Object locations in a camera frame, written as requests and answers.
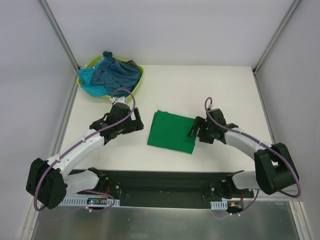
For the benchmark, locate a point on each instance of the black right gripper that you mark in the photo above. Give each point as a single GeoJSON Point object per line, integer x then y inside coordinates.
{"type": "Point", "coordinates": [200, 129]}

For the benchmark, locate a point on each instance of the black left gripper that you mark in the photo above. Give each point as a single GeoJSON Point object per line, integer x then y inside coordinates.
{"type": "Point", "coordinates": [132, 122]}

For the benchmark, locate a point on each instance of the green t shirt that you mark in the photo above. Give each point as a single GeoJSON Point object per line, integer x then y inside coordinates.
{"type": "Point", "coordinates": [170, 131]}

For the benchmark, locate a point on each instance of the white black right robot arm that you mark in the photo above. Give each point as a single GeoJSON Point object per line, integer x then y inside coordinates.
{"type": "Point", "coordinates": [274, 169]}

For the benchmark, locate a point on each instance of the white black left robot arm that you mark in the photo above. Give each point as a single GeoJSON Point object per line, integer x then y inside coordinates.
{"type": "Point", "coordinates": [67, 165]}

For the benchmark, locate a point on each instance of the dark blue t shirt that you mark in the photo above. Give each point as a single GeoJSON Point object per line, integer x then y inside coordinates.
{"type": "Point", "coordinates": [114, 74]}

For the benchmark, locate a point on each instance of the grey t shirt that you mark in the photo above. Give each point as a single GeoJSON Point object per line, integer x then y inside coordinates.
{"type": "Point", "coordinates": [132, 64]}

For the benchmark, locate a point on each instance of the teal t shirt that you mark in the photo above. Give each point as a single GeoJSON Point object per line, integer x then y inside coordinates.
{"type": "Point", "coordinates": [85, 75]}

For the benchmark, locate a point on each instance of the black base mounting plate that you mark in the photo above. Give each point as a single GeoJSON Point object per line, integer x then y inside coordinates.
{"type": "Point", "coordinates": [160, 189]}

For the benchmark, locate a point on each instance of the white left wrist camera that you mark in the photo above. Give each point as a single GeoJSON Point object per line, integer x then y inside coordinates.
{"type": "Point", "coordinates": [114, 100]}

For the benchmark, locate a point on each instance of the right white slotted cable duct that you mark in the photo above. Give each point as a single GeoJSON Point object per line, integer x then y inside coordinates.
{"type": "Point", "coordinates": [219, 205]}

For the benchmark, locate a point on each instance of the white slotted cable duct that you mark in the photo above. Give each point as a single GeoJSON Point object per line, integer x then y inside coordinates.
{"type": "Point", "coordinates": [219, 205]}
{"type": "Point", "coordinates": [97, 202]}

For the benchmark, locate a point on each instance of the left white slotted cable duct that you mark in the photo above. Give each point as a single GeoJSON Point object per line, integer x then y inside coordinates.
{"type": "Point", "coordinates": [97, 202]}

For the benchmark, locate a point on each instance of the left aluminium frame post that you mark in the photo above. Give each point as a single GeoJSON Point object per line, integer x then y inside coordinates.
{"type": "Point", "coordinates": [58, 33]}

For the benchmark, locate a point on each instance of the aluminium frame post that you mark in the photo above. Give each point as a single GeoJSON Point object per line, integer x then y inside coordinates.
{"type": "Point", "coordinates": [276, 35]}
{"type": "Point", "coordinates": [58, 33]}

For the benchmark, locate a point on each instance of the right aluminium frame post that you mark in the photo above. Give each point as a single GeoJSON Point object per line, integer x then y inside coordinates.
{"type": "Point", "coordinates": [276, 35]}

